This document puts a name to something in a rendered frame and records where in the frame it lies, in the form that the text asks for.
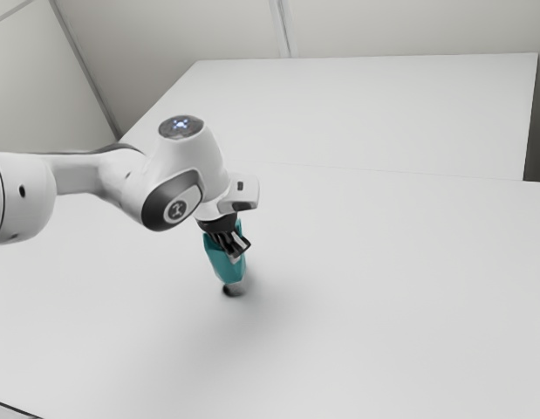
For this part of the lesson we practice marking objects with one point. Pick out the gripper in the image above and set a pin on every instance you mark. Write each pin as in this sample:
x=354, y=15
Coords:
x=223, y=238

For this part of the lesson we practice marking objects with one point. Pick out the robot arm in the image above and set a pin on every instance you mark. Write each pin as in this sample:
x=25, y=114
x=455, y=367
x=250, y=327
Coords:
x=121, y=183

